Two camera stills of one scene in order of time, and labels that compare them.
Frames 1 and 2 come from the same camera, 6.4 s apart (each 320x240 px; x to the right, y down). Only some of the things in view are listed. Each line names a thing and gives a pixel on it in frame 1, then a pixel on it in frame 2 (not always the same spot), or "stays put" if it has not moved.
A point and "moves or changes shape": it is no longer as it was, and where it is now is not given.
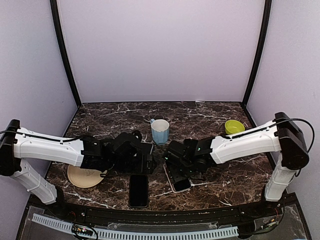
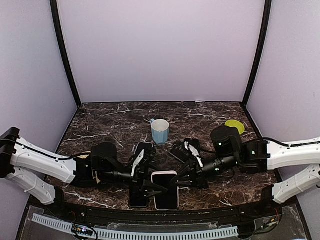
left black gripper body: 139,168 -> 139,173
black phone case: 138,191 stays put
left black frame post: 57,24 stays put
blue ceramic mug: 160,129 stays put
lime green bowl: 232,126 stays put
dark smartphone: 182,185 moves or changes shape
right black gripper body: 184,173 -> 198,173
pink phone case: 171,183 moves or changes shape
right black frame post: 264,38 stays put
